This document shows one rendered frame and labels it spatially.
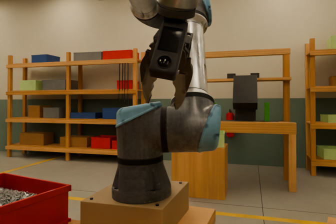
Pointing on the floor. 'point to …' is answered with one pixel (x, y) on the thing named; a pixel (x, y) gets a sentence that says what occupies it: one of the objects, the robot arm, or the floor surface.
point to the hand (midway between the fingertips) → (162, 103)
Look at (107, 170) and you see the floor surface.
